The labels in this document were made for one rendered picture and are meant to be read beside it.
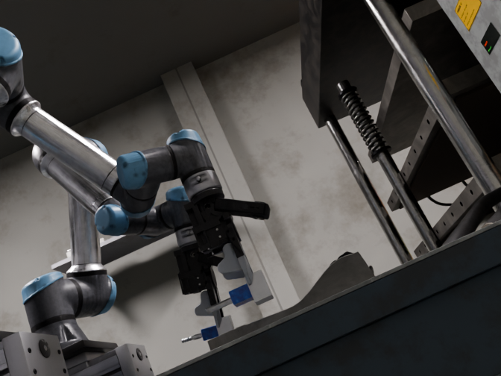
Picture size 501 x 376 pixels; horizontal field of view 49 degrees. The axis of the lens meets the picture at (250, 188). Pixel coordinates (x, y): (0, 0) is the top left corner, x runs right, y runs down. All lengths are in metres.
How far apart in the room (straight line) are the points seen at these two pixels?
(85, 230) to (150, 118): 3.38
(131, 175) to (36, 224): 3.98
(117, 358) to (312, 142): 3.43
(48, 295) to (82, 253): 0.17
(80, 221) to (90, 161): 0.45
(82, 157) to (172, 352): 3.29
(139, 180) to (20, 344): 0.37
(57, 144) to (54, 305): 0.48
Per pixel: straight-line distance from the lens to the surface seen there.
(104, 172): 1.25
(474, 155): 1.45
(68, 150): 1.27
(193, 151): 1.15
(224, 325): 1.36
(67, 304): 1.59
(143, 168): 1.12
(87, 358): 1.49
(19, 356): 1.00
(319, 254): 4.34
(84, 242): 1.67
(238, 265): 1.06
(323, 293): 1.19
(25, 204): 5.18
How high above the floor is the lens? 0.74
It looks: 20 degrees up
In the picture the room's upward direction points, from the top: 25 degrees counter-clockwise
